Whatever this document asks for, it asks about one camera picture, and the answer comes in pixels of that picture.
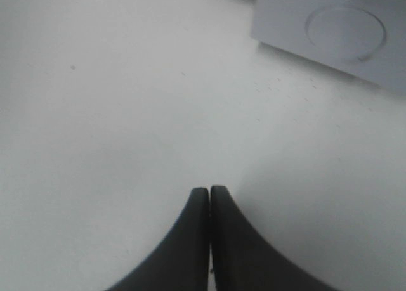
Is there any white microwave oven body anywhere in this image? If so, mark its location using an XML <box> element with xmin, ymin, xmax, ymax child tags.
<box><xmin>252</xmin><ymin>0</ymin><xmax>405</xmax><ymax>93</ymax></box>

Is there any round white door button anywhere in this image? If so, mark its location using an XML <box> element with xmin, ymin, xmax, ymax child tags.
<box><xmin>304</xmin><ymin>5</ymin><xmax>388</xmax><ymax>62</ymax></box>

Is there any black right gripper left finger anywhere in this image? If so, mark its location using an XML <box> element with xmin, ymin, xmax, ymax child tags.
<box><xmin>110</xmin><ymin>188</ymin><xmax>209</xmax><ymax>291</ymax></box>

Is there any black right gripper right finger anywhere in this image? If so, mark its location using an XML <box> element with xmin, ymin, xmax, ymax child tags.
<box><xmin>210</xmin><ymin>185</ymin><xmax>333</xmax><ymax>290</ymax></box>

